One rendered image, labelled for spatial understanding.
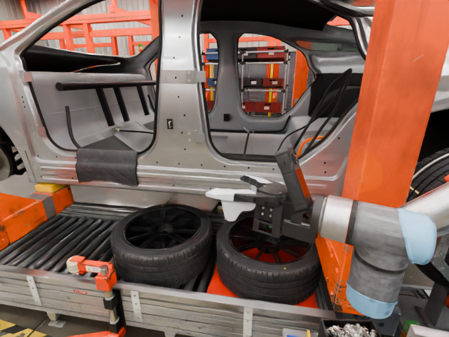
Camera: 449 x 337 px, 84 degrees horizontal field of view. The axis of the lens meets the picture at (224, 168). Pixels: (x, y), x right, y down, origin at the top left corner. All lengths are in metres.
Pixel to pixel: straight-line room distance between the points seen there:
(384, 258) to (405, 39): 0.65
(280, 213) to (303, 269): 1.03
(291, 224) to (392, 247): 0.15
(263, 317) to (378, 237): 1.07
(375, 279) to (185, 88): 1.26
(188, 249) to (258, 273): 0.43
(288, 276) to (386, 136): 0.84
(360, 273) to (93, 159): 1.65
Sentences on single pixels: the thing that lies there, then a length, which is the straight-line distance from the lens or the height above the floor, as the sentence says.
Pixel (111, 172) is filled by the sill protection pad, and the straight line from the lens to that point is 1.77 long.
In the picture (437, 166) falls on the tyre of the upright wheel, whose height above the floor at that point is 1.09.
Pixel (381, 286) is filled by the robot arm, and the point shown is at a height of 1.14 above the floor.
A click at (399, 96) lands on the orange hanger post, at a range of 0.93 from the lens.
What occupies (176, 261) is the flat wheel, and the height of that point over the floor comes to 0.46.
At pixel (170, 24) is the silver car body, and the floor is 1.71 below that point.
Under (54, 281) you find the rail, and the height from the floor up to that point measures 0.37.
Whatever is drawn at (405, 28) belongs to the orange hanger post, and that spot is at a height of 1.57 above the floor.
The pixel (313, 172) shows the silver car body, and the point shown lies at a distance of 1.51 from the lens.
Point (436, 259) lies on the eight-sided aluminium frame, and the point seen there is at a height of 0.76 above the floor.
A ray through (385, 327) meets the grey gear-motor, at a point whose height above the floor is 0.30.
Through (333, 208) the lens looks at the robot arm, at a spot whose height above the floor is 1.25.
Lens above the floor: 1.44
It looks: 20 degrees down
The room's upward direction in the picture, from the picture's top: straight up
